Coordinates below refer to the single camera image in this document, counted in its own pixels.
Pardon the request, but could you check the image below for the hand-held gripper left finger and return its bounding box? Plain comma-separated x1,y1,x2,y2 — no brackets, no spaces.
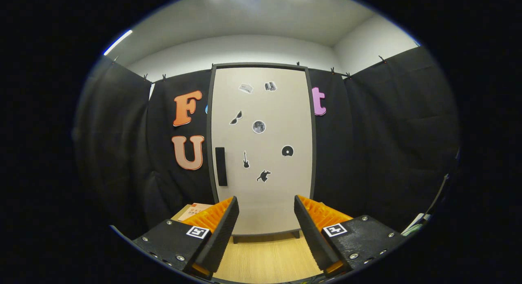
133,195,240,280

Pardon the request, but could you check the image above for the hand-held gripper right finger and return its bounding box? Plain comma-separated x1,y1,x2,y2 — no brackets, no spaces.
294,194,406,276

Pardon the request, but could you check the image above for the dark grey shoe cabinet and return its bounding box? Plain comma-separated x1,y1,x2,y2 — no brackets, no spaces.
206,62,318,244

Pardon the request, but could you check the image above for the beige shoe cabinet door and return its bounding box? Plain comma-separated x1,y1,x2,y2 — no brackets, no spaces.
211,67,314,235

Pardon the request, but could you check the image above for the beige cover book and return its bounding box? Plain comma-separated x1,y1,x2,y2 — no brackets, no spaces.
171,202,213,222

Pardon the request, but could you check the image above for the black backdrop cloth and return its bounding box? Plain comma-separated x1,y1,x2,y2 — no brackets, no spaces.
75,47,461,240

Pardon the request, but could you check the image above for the ceiling light strip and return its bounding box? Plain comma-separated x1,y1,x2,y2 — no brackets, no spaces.
103,29,133,56

